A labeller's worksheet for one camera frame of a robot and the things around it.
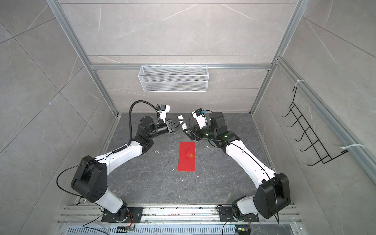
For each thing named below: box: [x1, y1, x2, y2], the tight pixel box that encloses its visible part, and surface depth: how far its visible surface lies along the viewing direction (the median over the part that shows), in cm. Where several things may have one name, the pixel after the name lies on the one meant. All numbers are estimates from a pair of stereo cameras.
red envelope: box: [178, 141, 196, 172], surface depth 97 cm
